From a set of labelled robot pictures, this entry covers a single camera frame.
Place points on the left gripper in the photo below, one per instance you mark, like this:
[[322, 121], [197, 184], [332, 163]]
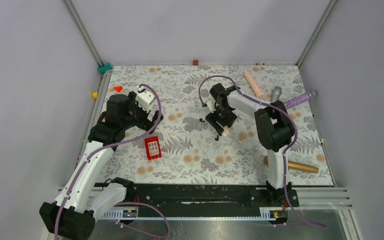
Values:
[[146, 123]]

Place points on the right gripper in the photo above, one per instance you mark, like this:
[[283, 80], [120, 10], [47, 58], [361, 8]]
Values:
[[212, 118]]

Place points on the beige earbuds charging case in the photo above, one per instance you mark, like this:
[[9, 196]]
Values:
[[225, 133]]

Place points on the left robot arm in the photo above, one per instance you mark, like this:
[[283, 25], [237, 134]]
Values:
[[127, 118]]

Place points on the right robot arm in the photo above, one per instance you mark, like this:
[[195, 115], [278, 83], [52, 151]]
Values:
[[275, 132]]

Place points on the red tray with tiles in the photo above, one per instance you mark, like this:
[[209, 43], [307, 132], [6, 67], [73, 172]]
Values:
[[153, 148]]

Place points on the red wedge block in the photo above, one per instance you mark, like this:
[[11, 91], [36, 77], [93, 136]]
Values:
[[118, 88]]

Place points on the pink microphone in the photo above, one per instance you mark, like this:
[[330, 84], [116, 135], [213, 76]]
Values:
[[254, 86]]

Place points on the yellow cube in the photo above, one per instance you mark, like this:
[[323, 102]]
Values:
[[95, 95]]

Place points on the floral table mat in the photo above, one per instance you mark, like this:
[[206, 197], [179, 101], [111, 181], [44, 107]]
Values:
[[190, 154]]

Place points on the silver microphone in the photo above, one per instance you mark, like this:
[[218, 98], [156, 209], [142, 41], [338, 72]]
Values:
[[275, 94]]

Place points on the teal block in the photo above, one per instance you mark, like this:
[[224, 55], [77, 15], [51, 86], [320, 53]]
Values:
[[104, 68]]

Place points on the purple glitter microphone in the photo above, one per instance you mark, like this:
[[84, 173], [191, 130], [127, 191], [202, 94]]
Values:
[[295, 101]]

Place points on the gold microphone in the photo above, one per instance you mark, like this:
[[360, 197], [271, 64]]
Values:
[[298, 166]]

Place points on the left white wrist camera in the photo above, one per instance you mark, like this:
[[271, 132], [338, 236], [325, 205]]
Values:
[[144, 98]]

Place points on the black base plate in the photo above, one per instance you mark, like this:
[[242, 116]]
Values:
[[216, 200]]

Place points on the aluminium frame rail left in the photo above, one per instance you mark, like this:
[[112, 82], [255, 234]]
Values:
[[73, 13]]

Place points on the aluminium frame rail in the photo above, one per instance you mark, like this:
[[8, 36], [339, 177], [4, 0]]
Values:
[[316, 32], [73, 13]]

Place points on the aluminium frame rail right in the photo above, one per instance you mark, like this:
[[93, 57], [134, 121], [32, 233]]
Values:
[[316, 32]]

